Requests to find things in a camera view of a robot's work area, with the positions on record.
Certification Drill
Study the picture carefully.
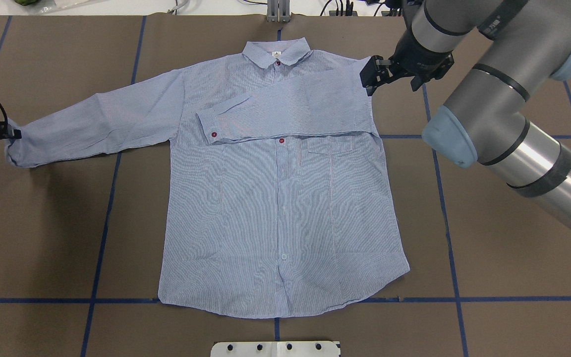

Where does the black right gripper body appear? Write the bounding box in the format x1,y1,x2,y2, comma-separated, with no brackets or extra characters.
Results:
390,30,454,91

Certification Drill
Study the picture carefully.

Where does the light blue striped shirt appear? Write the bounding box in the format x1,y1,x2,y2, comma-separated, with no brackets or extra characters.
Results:
4,38,410,319

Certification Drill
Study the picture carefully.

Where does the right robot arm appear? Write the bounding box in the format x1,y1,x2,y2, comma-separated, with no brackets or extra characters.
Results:
360,0,571,228

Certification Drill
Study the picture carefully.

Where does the aluminium frame post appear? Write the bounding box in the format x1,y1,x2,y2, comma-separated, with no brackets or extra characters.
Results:
266,0,291,23

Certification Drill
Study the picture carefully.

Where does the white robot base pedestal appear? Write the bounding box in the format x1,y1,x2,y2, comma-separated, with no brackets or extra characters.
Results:
210,341,342,357

